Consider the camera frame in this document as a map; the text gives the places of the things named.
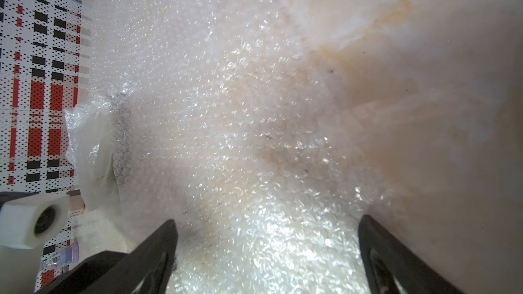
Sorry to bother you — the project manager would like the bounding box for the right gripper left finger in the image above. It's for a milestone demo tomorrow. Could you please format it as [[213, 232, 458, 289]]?
[[38, 219, 178, 293]]

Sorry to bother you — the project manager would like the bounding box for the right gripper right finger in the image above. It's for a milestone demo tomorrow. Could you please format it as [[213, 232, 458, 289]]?
[[358, 215, 462, 293]]

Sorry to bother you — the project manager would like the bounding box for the bubble wrap sheet of cream plate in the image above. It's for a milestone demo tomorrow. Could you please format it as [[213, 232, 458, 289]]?
[[89, 0, 392, 293]]

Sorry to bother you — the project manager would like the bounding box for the small beige wooden block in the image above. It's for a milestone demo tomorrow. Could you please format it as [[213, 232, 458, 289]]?
[[67, 189, 86, 217]]

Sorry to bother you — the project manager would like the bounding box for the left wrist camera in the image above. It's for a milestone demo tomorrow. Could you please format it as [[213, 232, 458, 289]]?
[[1, 192, 69, 293]]

